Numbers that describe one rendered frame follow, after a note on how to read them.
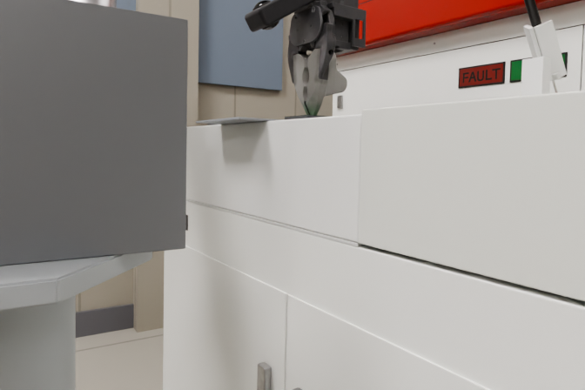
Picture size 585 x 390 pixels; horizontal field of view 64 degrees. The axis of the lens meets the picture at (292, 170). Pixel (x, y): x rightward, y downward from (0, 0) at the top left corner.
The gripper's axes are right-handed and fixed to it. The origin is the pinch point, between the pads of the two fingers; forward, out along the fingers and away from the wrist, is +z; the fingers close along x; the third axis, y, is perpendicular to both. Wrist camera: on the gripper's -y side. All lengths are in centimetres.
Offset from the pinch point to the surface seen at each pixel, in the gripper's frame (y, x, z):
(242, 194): -3.9, 11.1, 12.9
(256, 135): -4.0, 7.1, 3.8
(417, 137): -4.0, -22.8, 4.4
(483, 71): 58, 12, -13
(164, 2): 41, 177, -66
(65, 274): -32.4, -12.8, 16.0
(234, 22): 82, 181, -64
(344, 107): 59, 60, -8
